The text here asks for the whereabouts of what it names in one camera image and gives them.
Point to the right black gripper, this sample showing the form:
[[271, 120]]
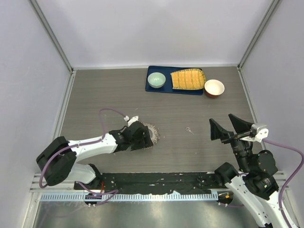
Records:
[[240, 126]]

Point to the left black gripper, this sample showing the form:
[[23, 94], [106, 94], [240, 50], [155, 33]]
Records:
[[146, 141]]

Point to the metal disc with keyrings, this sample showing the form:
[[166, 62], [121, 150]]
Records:
[[153, 132]]

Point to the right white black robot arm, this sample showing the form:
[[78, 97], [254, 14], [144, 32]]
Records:
[[253, 183]]

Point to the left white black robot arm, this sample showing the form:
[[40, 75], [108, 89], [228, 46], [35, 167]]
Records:
[[60, 161]]

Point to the brown bowl white inside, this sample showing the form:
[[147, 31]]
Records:
[[214, 88]]

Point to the pale green bowl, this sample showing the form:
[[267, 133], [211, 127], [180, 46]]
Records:
[[156, 80]]

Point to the yellow woven bamboo basket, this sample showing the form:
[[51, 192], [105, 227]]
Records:
[[188, 79]]

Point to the dark blue tray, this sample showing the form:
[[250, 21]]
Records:
[[168, 87]]

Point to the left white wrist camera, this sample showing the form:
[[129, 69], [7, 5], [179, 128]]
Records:
[[132, 120]]

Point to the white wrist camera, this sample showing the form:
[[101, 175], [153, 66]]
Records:
[[259, 132], [132, 120]]

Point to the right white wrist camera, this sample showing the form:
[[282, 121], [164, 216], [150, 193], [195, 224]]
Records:
[[259, 132]]

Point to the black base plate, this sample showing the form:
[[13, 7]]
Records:
[[157, 183]]

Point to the slotted white cable duct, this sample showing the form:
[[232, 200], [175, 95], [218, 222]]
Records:
[[87, 197]]

